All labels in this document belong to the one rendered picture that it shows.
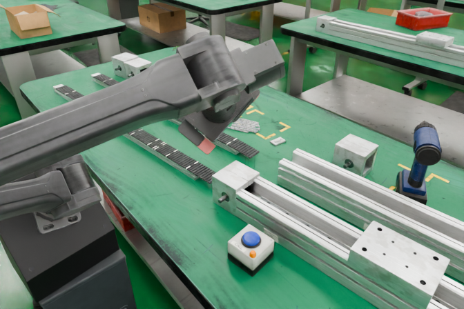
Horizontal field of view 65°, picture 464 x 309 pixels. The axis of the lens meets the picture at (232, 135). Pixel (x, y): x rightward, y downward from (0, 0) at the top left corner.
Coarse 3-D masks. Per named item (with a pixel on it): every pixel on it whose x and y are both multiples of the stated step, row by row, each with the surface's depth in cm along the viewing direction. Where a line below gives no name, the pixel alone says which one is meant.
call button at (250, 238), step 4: (248, 232) 85; (252, 232) 85; (256, 232) 85; (244, 236) 84; (248, 236) 84; (252, 236) 84; (256, 236) 84; (244, 240) 83; (248, 240) 83; (252, 240) 83; (256, 240) 83; (248, 244) 83; (252, 244) 82; (256, 244) 83
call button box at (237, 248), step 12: (252, 228) 88; (240, 240) 85; (264, 240) 85; (228, 252) 87; (240, 252) 82; (264, 252) 83; (240, 264) 84; (252, 264) 81; (264, 264) 85; (252, 276) 83
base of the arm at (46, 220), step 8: (40, 216) 77; (48, 216) 75; (72, 216) 80; (80, 216) 81; (40, 224) 77; (48, 224) 78; (56, 224) 78; (64, 224) 79; (40, 232) 77; (48, 232) 78
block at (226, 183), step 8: (224, 168) 103; (232, 168) 103; (240, 168) 103; (248, 168) 103; (216, 176) 100; (224, 176) 100; (232, 176) 100; (240, 176) 100; (248, 176) 100; (256, 176) 100; (216, 184) 100; (224, 184) 97; (232, 184) 97; (240, 184) 97; (248, 184) 99; (216, 192) 102; (224, 192) 99; (232, 192) 96; (216, 200) 103; (224, 200) 101; (232, 200) 98; (224, 208) 102; (232, 208) 99
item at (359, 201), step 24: (288, 168) 106; (312, 168) 109; (336, 168) 104; (312, 192) 104; (336, 192) 97; (360, 192) 100; (384, 192) 95; (360, 216) 94; (384, 216) 89; (408, 216) 93; (432, 216) 88; (432, 240) 83; (456, 240) 86; (456, 264) 81
